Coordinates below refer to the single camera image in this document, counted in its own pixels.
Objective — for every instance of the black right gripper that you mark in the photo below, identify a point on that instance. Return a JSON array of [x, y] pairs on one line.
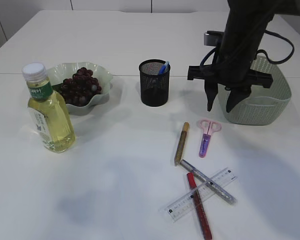
[[238, 80]]

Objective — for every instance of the pink scissors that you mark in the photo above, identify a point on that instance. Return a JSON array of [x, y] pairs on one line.
[[208, 127]]

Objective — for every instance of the blue scissors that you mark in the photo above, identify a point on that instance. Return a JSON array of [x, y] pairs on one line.
[[164, 68]]

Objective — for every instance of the clear plastic ruler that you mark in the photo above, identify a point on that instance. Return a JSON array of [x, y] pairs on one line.
[[185, 204]]

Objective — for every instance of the purple grape bunch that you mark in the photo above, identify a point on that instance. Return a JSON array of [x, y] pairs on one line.
[[79, 90]]

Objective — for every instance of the yellow tea bottle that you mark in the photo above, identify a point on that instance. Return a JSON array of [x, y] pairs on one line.
[[48, 110]]

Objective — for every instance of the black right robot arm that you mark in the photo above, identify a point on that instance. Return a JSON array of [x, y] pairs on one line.
[[235, 48]]

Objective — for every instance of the green plastic basket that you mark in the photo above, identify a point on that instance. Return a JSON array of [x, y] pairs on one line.
[[264, 105]]

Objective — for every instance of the gold glitter pen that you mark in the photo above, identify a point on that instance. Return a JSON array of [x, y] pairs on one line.
[[181, 143]]

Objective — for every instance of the black mesh pen holder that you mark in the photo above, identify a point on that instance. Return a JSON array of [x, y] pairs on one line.
[[154, 88]]

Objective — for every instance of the red glitter pen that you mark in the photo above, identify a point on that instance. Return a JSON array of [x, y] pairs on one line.
[[202, 218]]

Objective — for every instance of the silver glitter pen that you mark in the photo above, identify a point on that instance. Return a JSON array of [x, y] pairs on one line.
[[212, 185]]

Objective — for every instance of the green wavy plate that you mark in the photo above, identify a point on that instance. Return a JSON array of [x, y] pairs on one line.
[[66, 70]]

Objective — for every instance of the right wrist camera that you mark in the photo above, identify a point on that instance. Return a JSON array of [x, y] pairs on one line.
[[213, 38]]

